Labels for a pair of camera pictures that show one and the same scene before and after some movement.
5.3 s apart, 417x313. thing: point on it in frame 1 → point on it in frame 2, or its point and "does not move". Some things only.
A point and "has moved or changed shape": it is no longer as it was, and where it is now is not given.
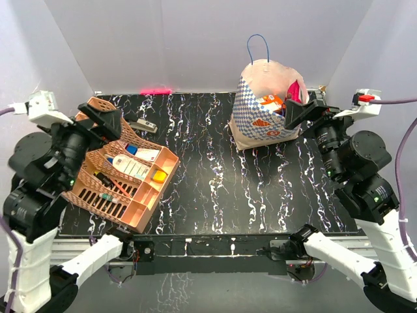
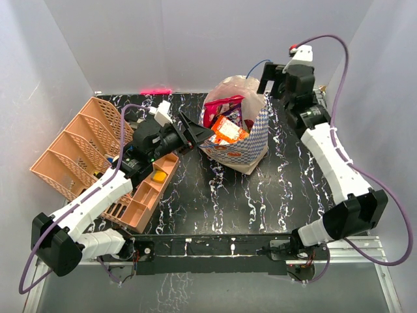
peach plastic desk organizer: (120, 179) does not move
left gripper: (107, 122) → (195, 132)
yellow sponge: (158, 175) does not move
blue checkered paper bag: (263, 88) → (242, 155)
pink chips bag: (294, 92) has moved or changed shape
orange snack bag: (273, 104) → (226, 132)
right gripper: (295, 112) → (270, 74)
